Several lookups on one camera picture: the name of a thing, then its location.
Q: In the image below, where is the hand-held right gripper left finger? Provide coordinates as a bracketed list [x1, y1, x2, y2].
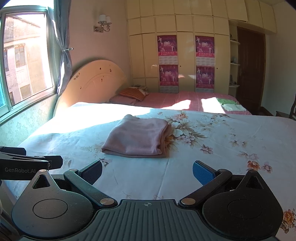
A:
[29, 160, 118, 208]

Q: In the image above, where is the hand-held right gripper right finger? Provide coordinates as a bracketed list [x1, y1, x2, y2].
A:
[179, 160, 266, 208]

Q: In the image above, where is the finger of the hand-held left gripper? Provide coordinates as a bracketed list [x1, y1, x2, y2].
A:
[0, 146, 47, 160]
[47, 156, 63, 169]

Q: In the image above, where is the pink sweater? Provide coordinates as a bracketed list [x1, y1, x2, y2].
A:
[101, 114, 174, 158]

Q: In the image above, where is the floral white bed sheet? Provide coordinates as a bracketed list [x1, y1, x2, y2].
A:
[0, 103, 296, 234]

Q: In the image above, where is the folded white cloth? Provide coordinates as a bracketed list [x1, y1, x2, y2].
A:
[221, 103, 246, 112]

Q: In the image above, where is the folded green cloth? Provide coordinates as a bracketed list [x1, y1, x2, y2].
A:
[216, 98, 238, 105]

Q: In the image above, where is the pink checked bed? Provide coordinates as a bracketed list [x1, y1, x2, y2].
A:
[110, 91, 252, 115]

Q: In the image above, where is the light wooden headboard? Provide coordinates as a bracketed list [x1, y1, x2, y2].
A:
[54, 60, 127, 114]

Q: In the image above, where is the orange striped pillow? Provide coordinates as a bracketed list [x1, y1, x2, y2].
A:
[118, 88, 147, 102]

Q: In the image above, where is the building outside window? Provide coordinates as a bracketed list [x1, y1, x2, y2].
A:
[3, 13, 54, 105]

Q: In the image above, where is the floral pillow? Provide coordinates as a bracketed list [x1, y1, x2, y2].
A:
[129, 85, 150, 96]

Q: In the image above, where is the dark wooden chair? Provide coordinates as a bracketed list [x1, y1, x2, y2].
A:
[275, 93, 296, 121]

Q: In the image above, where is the cream corner shelf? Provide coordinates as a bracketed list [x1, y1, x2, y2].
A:
[229, 32, 241, 94]

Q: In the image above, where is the dark wooden door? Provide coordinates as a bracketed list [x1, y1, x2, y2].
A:
[236, 26, 267, 115]

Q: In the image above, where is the grey curtain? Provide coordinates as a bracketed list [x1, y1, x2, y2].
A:
[47, 0, 73, 94]

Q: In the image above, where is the cream wardrobe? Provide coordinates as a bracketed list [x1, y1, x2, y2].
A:
[126, 0, 278, 93]

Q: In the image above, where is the magenta wall poster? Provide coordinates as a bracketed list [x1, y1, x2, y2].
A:
[196, 65, 215, 93]
[195, 35, 215, 65]
[159, 64, 179, 93]
[157, 35, 178, 64]

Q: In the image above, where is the twin shade wall lamp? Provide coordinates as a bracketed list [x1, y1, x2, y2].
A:
[93, 14, 113, 33]

